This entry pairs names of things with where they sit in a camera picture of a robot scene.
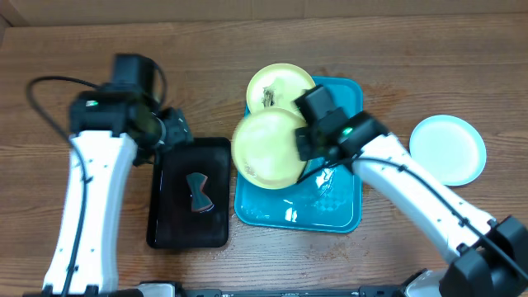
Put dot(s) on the teal plastic tray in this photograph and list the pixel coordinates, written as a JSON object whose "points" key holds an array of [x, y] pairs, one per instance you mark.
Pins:
{"points": [[322, 199]]}

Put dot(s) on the green orange scrub sponge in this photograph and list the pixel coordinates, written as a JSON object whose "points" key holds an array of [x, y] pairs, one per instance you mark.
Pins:
{"points": [[200, 202]]}

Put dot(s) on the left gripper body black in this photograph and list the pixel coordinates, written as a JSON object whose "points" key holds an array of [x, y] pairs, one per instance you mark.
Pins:
{"points": [[166, 130]]}

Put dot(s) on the yellow-green plate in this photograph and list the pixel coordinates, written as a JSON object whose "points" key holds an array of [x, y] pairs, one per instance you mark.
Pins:
{"points": [[278, 85], [264, 148]]}

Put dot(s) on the light blue plate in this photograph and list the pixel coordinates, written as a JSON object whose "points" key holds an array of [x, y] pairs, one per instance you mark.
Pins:
{"points": [[450, 148]]}

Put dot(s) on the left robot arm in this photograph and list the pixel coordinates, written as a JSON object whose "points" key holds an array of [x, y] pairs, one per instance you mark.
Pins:
{"points": [[113, 127]]}

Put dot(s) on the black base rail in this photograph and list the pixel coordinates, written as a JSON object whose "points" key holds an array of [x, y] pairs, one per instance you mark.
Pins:
{"points": [[159, 289]]}

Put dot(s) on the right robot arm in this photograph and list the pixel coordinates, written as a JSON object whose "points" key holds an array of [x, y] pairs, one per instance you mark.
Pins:
{"points": [[484, 257]]}

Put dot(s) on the black plastic tray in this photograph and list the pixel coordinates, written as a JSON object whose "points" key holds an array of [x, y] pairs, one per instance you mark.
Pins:
{"points": [[171, 223]]}

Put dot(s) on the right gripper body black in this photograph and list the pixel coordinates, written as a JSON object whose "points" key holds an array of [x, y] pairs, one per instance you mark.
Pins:
{"points": [[307, 148]]}

